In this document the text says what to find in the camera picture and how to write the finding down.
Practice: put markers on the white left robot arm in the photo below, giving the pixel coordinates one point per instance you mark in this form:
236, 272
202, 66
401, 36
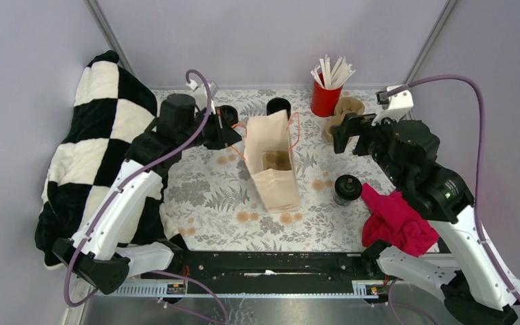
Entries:
93, 253

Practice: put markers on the tan paper bag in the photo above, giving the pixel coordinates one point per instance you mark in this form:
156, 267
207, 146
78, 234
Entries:
278, 190

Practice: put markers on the white wrapped straws bundle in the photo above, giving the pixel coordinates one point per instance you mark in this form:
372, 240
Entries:
332, 75

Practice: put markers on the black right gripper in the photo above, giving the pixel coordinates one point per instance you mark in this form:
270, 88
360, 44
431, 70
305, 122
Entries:
355, 120

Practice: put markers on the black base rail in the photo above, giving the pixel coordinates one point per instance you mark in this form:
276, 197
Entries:
276, 272

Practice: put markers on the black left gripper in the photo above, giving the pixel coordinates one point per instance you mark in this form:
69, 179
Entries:
225, 135

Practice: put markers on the black white checkered blanket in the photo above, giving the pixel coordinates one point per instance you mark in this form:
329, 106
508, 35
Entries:
111, 108

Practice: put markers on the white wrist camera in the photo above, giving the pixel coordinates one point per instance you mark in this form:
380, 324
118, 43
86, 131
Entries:
395, 106
199, 93

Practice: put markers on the red cup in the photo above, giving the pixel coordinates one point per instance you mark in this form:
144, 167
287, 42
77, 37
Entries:
323, 100

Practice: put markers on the stack of black cups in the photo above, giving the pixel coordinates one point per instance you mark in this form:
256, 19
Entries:
278, 104

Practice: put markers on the aluminium front frame rail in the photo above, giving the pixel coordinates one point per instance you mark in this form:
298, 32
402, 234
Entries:
272, 299

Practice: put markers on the brown cardboard cup carrier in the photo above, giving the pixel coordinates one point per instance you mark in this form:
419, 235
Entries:
345, 105

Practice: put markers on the crumpled magenta cloth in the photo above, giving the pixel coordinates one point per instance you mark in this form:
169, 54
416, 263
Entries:
395, 222

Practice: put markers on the single black lid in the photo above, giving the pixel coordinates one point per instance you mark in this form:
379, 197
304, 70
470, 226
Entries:
347, 183

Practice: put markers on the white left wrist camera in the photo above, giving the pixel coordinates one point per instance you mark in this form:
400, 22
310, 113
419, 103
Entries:
199, 93

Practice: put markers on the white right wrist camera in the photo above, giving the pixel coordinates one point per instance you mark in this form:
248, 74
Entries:
395, 106

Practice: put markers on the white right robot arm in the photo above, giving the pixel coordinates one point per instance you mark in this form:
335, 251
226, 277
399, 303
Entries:
482, 289

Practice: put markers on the single black coffee cup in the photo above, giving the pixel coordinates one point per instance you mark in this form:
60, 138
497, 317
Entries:
343, 198

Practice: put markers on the floral tablecloth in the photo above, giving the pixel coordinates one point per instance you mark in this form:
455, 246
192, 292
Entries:
212, 199

